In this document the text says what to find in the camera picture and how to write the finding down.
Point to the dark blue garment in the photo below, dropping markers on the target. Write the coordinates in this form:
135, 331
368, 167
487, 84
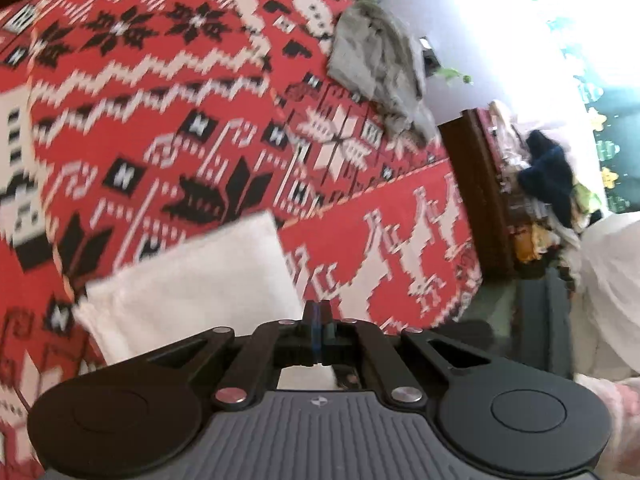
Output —
547, 175

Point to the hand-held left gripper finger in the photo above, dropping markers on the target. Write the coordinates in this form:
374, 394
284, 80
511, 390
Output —
312, 332
325, 332

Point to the wooden cabinet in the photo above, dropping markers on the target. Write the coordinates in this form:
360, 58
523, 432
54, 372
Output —
475, 185

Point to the grey garment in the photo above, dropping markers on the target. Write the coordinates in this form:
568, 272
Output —
380, 55

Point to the wooden side table with clutter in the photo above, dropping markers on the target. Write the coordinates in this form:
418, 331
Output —
585, 205

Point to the green curtain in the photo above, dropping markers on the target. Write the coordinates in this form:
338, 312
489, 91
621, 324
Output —
605, 150

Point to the dark grey case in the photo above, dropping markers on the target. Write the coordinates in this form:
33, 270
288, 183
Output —
542, 320

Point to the white knit sweater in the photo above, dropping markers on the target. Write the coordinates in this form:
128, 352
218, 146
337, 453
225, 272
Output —
200, 280

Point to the red patterned blanket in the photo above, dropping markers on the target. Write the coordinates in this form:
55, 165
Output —
175, 85

